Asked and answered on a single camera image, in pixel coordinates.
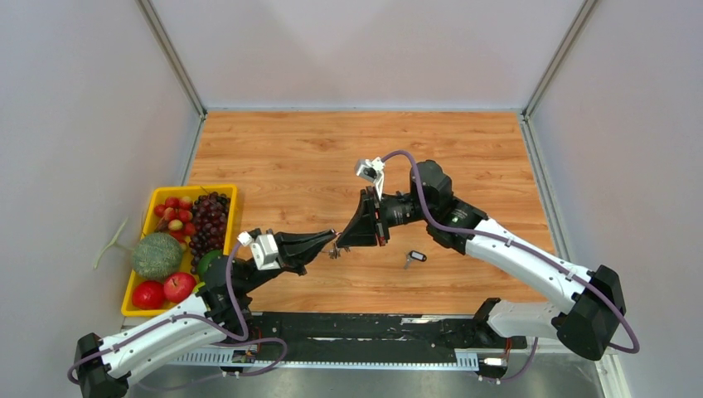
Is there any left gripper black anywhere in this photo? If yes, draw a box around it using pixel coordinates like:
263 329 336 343
240 227 337 294

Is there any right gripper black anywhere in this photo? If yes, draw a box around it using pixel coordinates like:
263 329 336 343
336 186 434 249

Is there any metal keyring with keys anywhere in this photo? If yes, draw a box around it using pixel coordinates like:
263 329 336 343
327 230 351 260

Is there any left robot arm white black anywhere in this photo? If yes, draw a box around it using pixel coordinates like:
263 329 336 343
67 229 337 397

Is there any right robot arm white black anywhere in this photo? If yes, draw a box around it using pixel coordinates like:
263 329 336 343
337 158 626 361

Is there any green avocado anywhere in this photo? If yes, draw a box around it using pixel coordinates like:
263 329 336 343
196 250 223 279

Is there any dark purple grape bunch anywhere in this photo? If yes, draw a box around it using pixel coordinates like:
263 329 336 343
188 192 231 274

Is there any red apple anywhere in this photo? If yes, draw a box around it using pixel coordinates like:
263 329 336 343
162 272 197 303

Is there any small red fruits pile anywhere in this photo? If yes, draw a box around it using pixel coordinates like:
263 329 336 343
152 196 196 244

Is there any green netted melon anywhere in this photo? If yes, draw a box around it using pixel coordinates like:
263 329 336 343
130 232 183 280

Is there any yellow plastic tray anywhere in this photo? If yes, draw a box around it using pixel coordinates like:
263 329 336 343
121 184 243 318

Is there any red tomato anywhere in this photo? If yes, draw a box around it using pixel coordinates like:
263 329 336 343
131 280 166 310

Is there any green plant stem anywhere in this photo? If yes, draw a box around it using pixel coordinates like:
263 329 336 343
93 217 133 269

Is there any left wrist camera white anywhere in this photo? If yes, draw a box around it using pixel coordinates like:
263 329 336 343
237 231 281 271

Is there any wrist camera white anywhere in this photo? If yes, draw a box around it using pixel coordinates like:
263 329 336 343
354 157 385 203
237 231 281 271

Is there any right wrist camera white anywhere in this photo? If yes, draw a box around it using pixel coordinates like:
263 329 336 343
354 157 385 203

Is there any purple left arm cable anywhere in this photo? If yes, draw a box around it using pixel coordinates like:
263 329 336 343
66 241 251 386

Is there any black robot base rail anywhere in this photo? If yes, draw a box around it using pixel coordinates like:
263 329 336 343
170 312 528 377

